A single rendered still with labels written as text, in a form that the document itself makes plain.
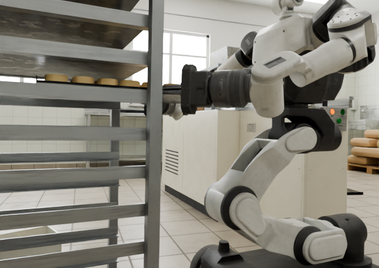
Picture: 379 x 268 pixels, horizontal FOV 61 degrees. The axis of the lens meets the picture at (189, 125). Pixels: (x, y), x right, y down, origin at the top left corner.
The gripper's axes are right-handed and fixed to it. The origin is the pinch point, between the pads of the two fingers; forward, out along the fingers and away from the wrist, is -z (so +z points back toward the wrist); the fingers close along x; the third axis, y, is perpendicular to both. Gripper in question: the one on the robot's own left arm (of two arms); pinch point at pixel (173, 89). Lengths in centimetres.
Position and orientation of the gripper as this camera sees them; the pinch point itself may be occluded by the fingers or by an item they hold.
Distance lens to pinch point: 80.7
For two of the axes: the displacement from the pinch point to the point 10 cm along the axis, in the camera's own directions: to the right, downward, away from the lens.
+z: 9.4, 0.2, -3.5
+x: 0.2, -10.0, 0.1
